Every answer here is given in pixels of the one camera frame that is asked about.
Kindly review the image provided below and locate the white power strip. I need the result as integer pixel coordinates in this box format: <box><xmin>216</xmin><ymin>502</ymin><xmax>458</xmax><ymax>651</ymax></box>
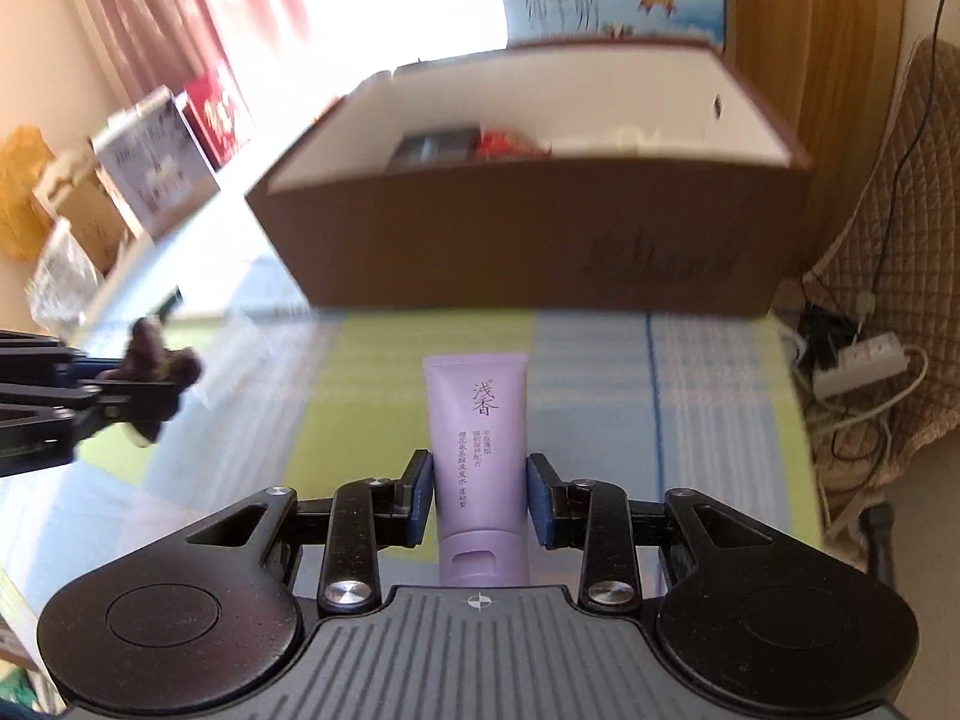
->
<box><xmin>812</xmin><ymin>332</ymin><xmax>908</xmax><ymax>400</ymax></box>

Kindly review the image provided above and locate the brown cardboard package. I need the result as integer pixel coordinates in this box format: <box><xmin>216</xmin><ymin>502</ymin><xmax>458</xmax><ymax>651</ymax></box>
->
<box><xmin>32</xmin><ymin>146</ymin><xmax>132</xmax><ymax>275</ymax></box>

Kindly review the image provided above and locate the lavender cream tube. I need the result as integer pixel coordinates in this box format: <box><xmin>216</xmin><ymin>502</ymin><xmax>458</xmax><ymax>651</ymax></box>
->
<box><xmin>423</xmin><ymin>353</ymin><xmax>529</xmax><ymax>587</ymax></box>

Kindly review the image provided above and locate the dark purple velvet scrunchie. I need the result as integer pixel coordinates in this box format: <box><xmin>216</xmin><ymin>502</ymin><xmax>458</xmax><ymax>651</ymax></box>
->
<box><xmin>96</xmin><ymin>316</ymin><xmax>203</xmax><ymax>444</ymax></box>

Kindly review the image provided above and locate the white humidifier box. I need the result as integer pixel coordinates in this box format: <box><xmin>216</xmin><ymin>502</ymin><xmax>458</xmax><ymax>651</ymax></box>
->
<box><xmin>91</xmin><ymin>86</ymin><xmax>218</xmax><ymax>239</ymax></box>

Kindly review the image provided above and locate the pink curtain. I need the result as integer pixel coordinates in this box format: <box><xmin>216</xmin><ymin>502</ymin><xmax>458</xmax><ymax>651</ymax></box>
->
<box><xmin>80</xmin><ymin>0</ymin><xmax>308</xmax><ymax>107</ymax></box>

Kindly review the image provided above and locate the quilted brown chair cover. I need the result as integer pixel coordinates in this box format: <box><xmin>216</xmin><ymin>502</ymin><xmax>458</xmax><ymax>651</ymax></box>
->
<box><xmin>799</xmin><ymin>37</ymin><xmax>958</xmax><ymax>494</ymax></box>

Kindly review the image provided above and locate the plaid tablecloth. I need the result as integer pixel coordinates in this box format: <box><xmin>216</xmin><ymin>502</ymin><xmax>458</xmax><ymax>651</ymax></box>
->
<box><xmin>0</xmin><ymin>185</ymin><xmax>827</xmax><ymax>616</ymax></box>

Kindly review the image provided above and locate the brown cardboard storage box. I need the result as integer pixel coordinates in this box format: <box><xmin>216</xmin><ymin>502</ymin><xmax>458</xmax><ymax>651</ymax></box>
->
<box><xmin>247</xmin><ymin>39</ymin><xmax>812</xmax><ymax>317</ymax></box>

